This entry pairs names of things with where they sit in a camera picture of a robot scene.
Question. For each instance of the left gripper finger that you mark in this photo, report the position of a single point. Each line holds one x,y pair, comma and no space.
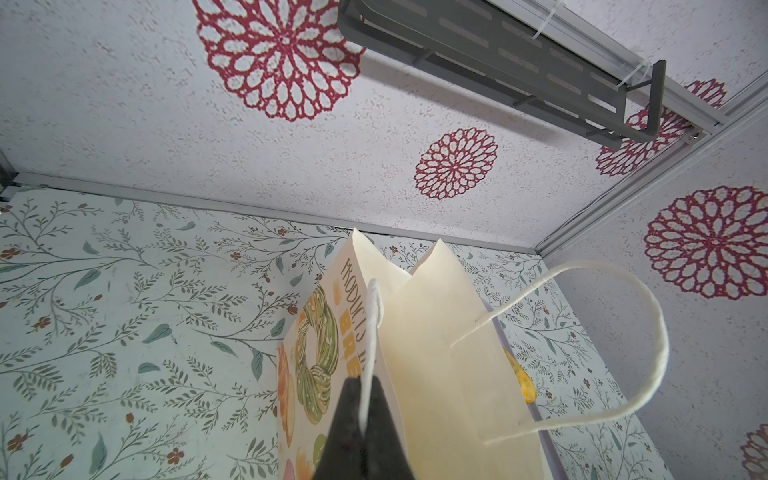
353,453

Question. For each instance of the white paper bag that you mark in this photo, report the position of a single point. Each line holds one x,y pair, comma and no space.
426,335

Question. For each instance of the yellow elongated bread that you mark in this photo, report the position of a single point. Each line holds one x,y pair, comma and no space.
525,382

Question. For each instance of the grey metal wall shelf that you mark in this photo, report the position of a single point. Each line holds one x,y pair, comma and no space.
479,47

